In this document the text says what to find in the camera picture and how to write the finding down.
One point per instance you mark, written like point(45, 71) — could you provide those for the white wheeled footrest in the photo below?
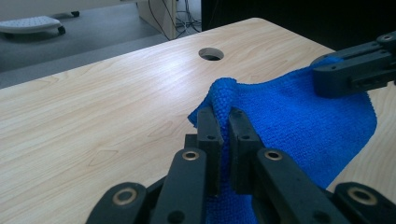
point(29, 24)

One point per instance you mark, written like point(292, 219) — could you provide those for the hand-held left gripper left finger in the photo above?
point(211, 146)

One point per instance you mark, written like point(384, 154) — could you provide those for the blue cloth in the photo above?
point(295, 124)

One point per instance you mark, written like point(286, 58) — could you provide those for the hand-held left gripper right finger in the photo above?
point(244, 149)

